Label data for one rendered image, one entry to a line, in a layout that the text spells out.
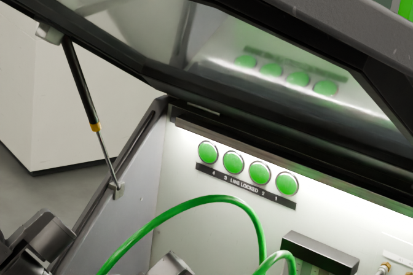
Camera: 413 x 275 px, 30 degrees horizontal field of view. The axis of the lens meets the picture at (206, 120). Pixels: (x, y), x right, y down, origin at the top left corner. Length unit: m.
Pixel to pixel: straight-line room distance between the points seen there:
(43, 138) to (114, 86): 0.48
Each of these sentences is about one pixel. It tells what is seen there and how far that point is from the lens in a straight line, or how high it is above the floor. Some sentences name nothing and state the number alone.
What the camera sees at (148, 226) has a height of 1.39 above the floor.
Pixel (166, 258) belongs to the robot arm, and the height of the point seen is 1.42.
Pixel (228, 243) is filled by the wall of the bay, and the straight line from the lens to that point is 1.60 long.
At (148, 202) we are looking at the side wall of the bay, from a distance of 1.64.
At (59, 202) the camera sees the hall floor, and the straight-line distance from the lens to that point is 4.09.
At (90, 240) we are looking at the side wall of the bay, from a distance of 1.52.
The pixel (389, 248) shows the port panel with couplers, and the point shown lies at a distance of 1.43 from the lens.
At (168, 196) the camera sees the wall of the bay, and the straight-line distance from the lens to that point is 1.64.
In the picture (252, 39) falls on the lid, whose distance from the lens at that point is 0.75.
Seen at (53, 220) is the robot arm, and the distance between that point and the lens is 1.22.
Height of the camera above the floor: 2.03
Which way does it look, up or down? 23 degrees down
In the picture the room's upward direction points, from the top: 8 degrees clockwise
